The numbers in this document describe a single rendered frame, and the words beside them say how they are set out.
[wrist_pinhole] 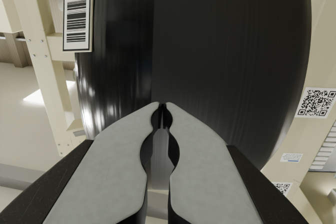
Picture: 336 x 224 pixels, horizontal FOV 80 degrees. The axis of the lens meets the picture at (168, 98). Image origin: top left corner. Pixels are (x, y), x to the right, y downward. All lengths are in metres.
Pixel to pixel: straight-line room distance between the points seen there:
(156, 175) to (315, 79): 0.37
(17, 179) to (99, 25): 3.45
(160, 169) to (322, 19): 0.37
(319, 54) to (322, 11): 0.08
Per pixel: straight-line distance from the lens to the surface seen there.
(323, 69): 0.51
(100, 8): 0.23
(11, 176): 3.71
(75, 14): 0.25
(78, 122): 1.12
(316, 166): 0.70
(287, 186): 0.70
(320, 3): 0.47
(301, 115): 0.54
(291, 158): 0.62
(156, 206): 2.86
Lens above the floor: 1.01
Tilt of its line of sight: 29 degrees up
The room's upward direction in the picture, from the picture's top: 177 degrees counter-clockwise
